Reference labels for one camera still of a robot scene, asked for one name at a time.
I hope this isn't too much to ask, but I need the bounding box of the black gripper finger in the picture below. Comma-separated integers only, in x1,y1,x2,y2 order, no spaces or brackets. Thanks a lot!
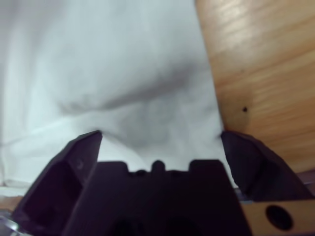
12,130,103,232
220,130,314,202

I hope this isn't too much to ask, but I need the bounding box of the white Unitree T-shirt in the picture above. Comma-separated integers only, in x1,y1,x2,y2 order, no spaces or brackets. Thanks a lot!
0,0,238,190

